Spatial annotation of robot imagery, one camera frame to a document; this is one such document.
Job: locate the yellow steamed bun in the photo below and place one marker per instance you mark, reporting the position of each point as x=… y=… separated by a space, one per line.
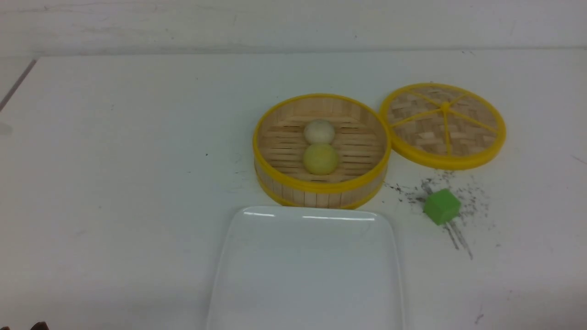
x=320 y=159

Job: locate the white steamed bun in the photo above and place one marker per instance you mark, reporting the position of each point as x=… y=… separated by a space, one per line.
x=319 y=131

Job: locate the white rectangular plate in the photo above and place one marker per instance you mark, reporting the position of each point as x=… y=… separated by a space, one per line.
x=295 y=268

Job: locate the bamboo steamer basket yellow rim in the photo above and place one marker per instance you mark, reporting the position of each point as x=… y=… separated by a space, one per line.
x=362 y=142

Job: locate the woven bamboo steamer lid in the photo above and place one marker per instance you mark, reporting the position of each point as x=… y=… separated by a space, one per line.
x=442 y=126

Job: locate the green foam cube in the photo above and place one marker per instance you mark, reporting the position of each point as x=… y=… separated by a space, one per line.
x=442 y=207

